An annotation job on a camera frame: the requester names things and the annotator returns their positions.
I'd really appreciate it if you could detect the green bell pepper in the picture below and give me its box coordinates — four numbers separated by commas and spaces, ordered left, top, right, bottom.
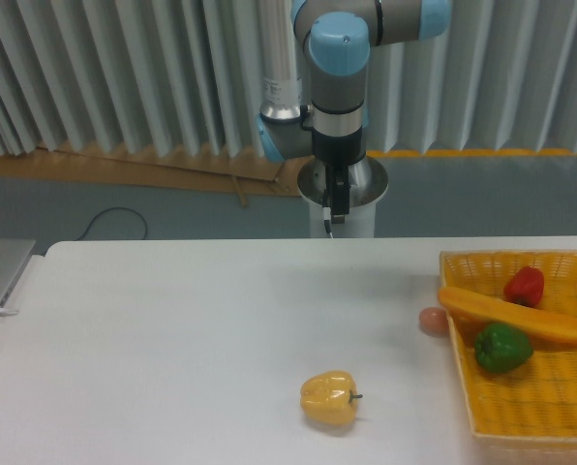
473, 323, 533, 374

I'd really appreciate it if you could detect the grey pleated curtain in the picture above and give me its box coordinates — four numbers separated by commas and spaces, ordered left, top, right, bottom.
0, 1, 577, 156

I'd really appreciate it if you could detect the long orange bread loaf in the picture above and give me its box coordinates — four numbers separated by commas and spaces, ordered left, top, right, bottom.
438, 287, 577, 345

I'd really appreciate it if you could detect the black floor cable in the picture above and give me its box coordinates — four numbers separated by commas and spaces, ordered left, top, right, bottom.
73, 206, 149, 241

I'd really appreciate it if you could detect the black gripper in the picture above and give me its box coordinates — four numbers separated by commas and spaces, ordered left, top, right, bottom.
312, 128, 366, 224

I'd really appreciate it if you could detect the red bell pepper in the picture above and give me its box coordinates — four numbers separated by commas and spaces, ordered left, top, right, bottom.
503, 266, 545, 308

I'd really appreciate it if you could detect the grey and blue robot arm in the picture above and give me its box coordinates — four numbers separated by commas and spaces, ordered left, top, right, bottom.
257, 1, 451, 234

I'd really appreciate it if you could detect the yellow bell pepper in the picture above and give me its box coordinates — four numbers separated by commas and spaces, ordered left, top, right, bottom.
300, 370, 363, 426

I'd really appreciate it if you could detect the brown cardboard sheet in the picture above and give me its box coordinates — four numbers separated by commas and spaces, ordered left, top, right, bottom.
0, 143, 305, 206

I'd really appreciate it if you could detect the yellow woven basket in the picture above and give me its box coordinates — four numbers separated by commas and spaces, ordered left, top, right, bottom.
440, 250, 577, 446

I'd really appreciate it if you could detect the brown egg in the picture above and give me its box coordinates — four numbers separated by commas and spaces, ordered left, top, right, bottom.
418, 307, 449, 336

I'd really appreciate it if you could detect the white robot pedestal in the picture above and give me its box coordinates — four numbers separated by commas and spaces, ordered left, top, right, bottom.
297, 156, 388, 238

